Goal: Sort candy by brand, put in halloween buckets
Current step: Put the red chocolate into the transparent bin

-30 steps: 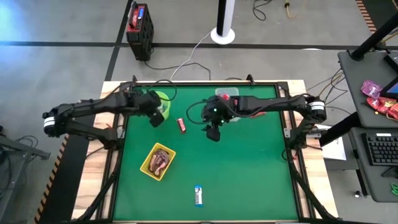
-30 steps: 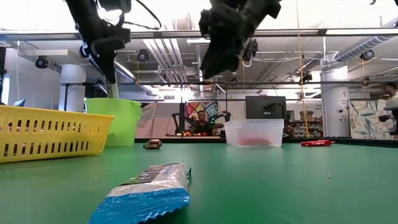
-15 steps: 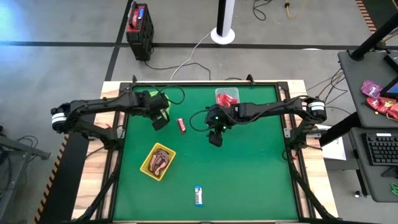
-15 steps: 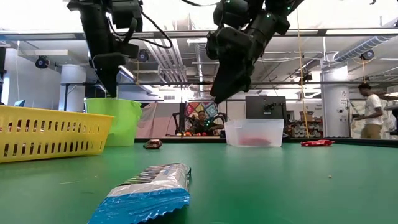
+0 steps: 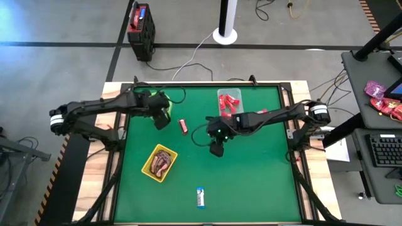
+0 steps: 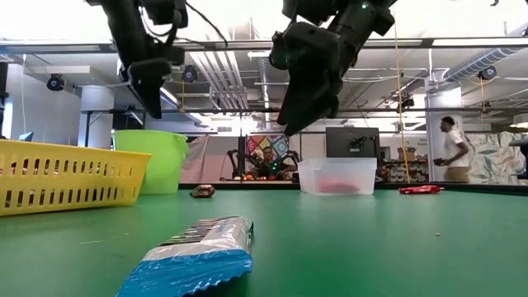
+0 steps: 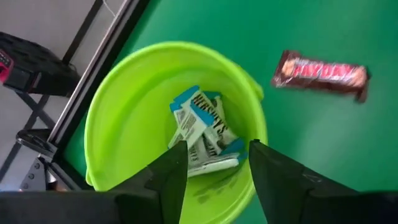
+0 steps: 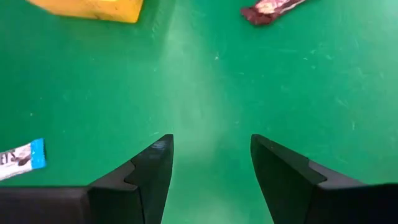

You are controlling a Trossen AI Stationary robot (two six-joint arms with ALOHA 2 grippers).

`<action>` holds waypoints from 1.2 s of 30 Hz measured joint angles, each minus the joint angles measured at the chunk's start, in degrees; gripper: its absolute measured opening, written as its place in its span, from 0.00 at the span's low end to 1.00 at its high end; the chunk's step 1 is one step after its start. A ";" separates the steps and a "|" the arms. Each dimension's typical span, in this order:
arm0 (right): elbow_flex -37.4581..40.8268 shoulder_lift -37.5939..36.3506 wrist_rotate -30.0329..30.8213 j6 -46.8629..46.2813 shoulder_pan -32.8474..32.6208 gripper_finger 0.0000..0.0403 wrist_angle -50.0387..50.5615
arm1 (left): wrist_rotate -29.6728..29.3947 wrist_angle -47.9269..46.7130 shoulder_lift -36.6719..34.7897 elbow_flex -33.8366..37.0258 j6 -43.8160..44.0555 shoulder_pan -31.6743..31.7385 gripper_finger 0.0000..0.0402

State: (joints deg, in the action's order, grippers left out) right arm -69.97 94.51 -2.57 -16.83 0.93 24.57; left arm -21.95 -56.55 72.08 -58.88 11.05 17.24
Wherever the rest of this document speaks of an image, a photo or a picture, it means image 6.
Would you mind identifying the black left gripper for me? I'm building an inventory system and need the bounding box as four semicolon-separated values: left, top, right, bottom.
101;0;189;120

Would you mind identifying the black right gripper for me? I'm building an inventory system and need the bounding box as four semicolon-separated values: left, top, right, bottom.
268;0;399;137

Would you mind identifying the yellow slotted plastic basket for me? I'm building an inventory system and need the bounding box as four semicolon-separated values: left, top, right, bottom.
0;139;153;218

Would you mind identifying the brown wrapped candy bar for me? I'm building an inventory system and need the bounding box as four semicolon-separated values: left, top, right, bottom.
190;184;216;199

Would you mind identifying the red KitKat candy bar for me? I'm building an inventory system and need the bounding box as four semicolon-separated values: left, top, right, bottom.
398;185;446;196

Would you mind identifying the white and blue candy bar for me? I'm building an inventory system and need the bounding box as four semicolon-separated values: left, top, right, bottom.
115;215;255;297

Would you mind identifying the black ceiling spotlight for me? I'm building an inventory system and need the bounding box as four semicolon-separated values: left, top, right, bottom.
45;73;66;92
181;64;199;84
479;65;498;82

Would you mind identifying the black monitor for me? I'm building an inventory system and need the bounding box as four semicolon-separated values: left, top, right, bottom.
324;126;381;160

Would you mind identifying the colourful patchwork quilt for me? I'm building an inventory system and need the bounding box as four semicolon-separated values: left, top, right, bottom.
246;134;290;167

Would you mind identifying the clear plastic container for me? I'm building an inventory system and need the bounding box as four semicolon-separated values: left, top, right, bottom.
296;157;379;196

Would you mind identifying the seated person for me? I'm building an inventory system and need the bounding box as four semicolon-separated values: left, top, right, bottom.
251;146;298;181

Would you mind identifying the lime green plastic bucket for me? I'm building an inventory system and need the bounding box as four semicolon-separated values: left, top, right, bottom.
111;130;190;196

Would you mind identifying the storage shelf with items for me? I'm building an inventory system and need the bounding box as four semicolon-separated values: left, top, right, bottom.
381;146;431;184

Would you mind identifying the green table mat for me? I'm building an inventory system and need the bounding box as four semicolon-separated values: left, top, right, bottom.
0;188;528;297

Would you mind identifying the standing person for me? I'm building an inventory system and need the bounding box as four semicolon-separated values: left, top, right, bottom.
432;115;471;184

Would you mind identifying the silver ventilation duct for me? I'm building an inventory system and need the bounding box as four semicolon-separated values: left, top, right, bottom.
257;55;290;130

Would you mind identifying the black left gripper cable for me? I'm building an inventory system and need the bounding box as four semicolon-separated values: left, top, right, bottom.
181;0;229;47

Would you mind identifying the yellow hanging strap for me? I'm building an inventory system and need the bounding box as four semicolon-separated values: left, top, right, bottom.
393;20;412;184

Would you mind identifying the patterned wall tapestry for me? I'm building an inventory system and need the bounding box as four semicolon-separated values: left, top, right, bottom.
465;131;528;186

